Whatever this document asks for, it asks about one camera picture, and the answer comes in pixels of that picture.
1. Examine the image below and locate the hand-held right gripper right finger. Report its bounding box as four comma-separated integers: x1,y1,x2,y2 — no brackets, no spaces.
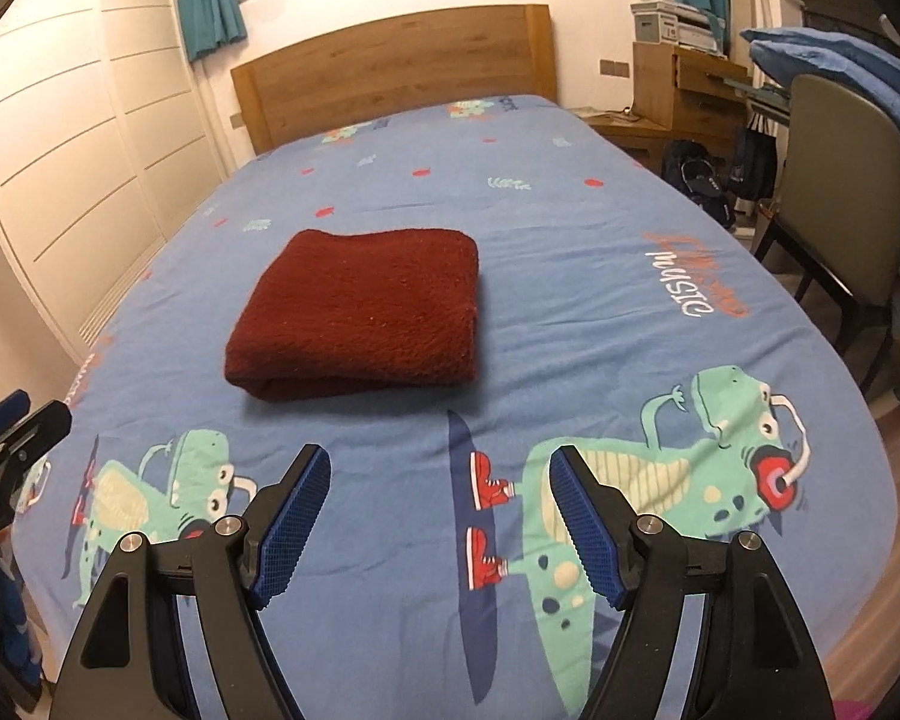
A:
549,444,833,720

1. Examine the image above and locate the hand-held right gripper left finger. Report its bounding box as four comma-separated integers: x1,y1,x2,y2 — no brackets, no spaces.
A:
49,444,332,720

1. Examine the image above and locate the dark red knit sweater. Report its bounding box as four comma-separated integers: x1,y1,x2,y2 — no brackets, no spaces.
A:
223,227,481,402

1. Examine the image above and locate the dark blue cloth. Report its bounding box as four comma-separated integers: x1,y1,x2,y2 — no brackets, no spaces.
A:
0,536,42,695

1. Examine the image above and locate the blue dinosaur print bed sheet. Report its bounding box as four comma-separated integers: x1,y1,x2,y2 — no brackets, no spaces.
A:
11,94,897,720

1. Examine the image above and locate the white wardrobe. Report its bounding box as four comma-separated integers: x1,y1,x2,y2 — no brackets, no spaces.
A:
0,0,230,361

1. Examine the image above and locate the pink cloth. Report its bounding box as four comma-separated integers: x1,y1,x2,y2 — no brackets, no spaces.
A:
832,697,897,720

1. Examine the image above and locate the black backpack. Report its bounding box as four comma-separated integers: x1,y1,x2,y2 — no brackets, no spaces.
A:
660,139,737,233

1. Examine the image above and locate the wooden nightstand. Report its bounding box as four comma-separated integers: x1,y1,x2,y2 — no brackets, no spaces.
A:
570,106,672,166

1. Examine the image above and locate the dark blue tote bag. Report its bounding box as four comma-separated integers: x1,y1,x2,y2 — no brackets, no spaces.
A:
727,112,781,203

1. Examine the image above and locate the wooden drawer cabinet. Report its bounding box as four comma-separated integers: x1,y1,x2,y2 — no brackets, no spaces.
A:
632,41,751,155

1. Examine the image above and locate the beige chair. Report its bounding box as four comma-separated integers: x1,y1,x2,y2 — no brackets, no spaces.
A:
750,73,900,391

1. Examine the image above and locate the wooden headboard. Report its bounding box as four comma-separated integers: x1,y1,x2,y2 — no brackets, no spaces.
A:
230,4,557,155

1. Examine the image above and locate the white printer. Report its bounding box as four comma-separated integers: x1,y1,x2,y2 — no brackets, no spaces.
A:
630,0,728,53

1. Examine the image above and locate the pile of blue bedding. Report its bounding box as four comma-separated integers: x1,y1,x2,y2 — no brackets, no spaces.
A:
742,26,900,188

